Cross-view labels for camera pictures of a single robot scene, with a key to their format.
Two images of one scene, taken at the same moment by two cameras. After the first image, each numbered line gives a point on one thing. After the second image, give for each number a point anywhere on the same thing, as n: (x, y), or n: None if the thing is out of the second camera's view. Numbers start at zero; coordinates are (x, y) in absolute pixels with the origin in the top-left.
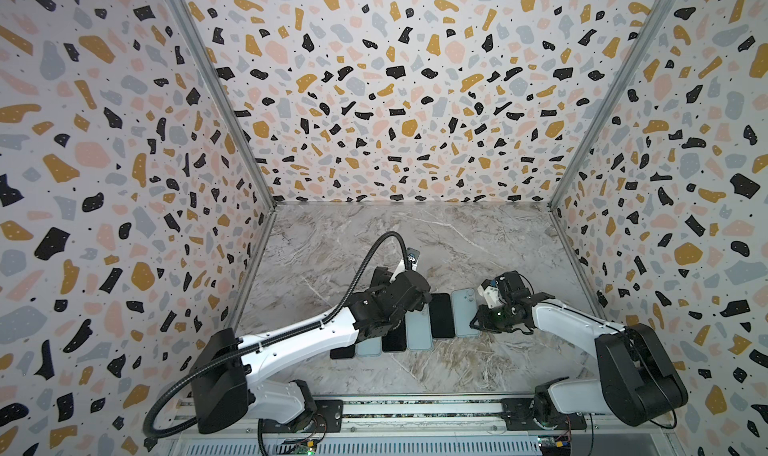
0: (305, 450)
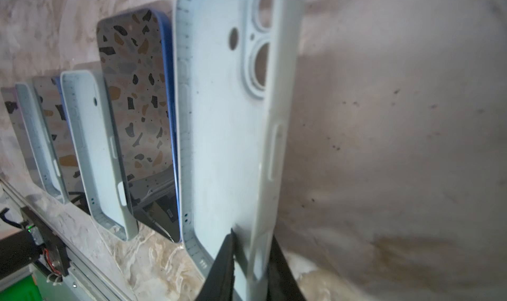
0: (26, 290)
